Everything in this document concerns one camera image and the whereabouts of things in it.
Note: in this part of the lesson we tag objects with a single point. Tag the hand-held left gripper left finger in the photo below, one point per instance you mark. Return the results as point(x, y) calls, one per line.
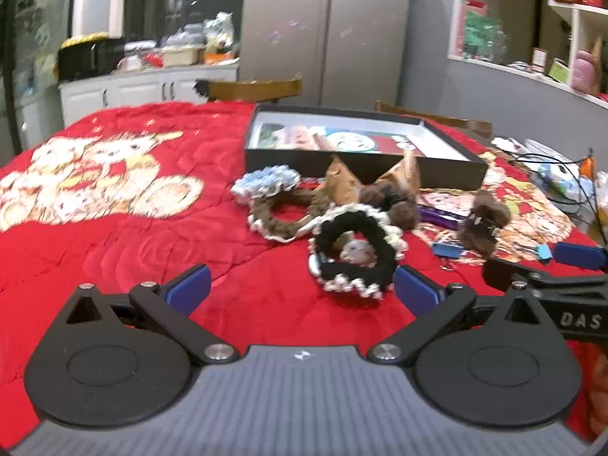
point(190, 289)

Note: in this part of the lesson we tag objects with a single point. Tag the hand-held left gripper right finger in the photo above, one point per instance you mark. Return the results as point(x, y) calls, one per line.
point(415, 290)

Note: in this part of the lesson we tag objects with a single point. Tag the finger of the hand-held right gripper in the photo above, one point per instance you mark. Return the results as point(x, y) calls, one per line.
point(582, 255)
point(560, 281)

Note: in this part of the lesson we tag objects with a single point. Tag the black scrunchie with white trim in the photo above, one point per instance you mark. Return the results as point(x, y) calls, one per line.
point(377, 247)

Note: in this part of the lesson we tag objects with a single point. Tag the brown fuzzy scrunchie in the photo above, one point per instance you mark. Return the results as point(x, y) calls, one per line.
point(401, 209)

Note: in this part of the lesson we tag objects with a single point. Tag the brown furry hair clip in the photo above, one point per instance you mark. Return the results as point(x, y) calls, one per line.
point(479, 233)

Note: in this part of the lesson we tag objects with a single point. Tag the brown scrunchie with white trim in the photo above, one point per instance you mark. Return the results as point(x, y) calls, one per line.
point(280, 222)

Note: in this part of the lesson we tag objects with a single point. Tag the tan bow hair clip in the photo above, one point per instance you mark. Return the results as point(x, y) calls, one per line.
point(343, 180)

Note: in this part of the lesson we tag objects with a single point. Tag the blue white scrunchie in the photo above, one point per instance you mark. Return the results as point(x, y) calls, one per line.
point(266, 180)

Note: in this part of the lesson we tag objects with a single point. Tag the black cardboard box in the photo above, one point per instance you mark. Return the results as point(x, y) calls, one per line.
point(332, 165)

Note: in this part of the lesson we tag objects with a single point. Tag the person's right hand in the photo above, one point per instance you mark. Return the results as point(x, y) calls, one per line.
point(599, 399)

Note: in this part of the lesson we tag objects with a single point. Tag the red bear printed blanket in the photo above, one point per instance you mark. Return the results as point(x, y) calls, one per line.
point(142, 256)

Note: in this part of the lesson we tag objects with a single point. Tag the tissue pack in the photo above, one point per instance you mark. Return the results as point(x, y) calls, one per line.
point(563, 183)

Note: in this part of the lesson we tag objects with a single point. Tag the orange toy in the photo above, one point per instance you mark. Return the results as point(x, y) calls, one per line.
point(588, 167)

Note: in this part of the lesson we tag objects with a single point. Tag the pink white cloth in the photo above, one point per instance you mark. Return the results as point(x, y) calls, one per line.
point(506, 143)

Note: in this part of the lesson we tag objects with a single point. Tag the green card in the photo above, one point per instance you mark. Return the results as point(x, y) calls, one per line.
point(559, 71)

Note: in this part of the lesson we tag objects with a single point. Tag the white kitchen cabinet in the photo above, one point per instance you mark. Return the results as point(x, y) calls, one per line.
point(137, 90)

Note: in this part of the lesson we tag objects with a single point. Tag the wooden chair with dark tassel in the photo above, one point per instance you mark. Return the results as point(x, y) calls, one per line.
point(251, 89)

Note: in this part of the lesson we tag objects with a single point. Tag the orange packet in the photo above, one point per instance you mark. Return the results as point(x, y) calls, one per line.
point(221, 58)

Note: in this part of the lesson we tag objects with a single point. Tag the beige plastic basin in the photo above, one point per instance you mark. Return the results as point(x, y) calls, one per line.
point(180, 56)

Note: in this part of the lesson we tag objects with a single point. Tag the green red poster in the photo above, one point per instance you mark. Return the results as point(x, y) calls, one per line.
point(479, 31)

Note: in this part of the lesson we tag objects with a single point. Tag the black countertop oven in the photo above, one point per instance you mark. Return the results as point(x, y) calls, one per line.
point(90, 59)

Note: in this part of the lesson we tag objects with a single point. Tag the printed plastic bag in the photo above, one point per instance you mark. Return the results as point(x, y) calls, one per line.
point(219, 31)

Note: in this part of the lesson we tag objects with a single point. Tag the silver refrigerator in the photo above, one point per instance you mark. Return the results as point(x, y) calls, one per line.
point(327, 28)

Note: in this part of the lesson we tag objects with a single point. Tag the glass door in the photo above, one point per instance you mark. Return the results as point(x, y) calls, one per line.
point(33, 47)

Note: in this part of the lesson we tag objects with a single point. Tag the brown photo frame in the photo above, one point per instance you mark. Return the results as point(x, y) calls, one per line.
point(539, 61)

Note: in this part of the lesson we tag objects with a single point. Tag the white wall shelf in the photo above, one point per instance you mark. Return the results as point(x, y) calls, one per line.
point(577, 23)

